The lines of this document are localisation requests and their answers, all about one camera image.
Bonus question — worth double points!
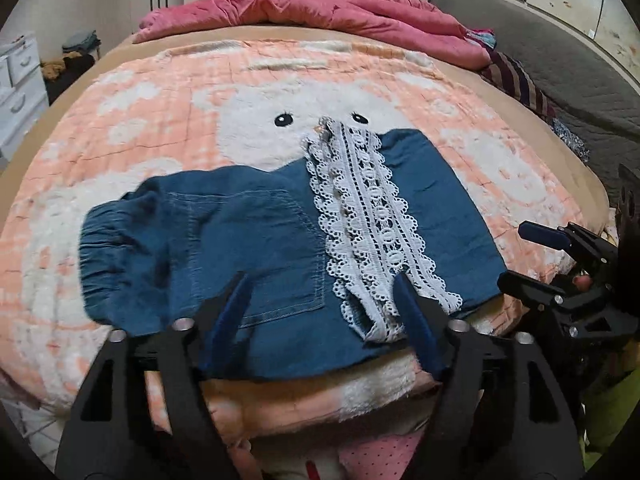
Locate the pink dotted clothing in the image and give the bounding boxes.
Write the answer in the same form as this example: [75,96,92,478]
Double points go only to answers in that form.
[337,430,426,480]

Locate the teal and pink patterned cloth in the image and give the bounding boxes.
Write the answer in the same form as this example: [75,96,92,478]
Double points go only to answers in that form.
[465,27,498,52]

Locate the bed with tan sheet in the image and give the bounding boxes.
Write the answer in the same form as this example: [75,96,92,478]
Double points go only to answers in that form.
[0,24,618,281]

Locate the striped pillow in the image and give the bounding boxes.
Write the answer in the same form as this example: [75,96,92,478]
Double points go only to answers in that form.
[480,50,556,118]

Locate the grey quilted headboard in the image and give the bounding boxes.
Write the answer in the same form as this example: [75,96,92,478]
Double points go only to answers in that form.
[427,0,640,211]

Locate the blue patterned cloth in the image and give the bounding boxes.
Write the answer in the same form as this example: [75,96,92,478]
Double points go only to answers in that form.
[550,115,591,163]

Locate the peach and white plush blanket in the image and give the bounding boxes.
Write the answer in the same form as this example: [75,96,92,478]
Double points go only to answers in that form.
[0,39,611,446]

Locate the brown plush toy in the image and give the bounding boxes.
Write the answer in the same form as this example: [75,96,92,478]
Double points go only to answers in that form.
[41,53,69,79]

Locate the pile of folded clothes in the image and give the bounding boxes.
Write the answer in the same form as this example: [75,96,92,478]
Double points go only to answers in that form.
[62,32,101,54]

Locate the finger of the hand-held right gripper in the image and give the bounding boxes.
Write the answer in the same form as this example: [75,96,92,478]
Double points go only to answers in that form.
[497,270,601,322]
[517,220,621,273]

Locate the green cloth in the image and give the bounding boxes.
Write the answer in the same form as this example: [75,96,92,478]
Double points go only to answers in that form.
[580,370,640,480]

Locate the white drawer chest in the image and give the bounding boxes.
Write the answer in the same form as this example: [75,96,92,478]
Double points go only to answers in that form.
[0,32,51,161]

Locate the dark cloth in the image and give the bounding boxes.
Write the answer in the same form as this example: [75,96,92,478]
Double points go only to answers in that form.
[45,52,96,106]

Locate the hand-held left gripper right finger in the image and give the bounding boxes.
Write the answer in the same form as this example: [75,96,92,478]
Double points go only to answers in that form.
[392,271,586,480]

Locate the pink comforter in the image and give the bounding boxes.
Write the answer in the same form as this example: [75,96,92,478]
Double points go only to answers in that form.
[132,0,493,71]

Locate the blue pants with lace hem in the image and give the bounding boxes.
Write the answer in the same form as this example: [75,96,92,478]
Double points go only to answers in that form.
[79,116,507,381]

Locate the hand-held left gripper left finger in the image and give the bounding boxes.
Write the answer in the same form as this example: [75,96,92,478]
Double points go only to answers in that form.
[56,271,256,480]

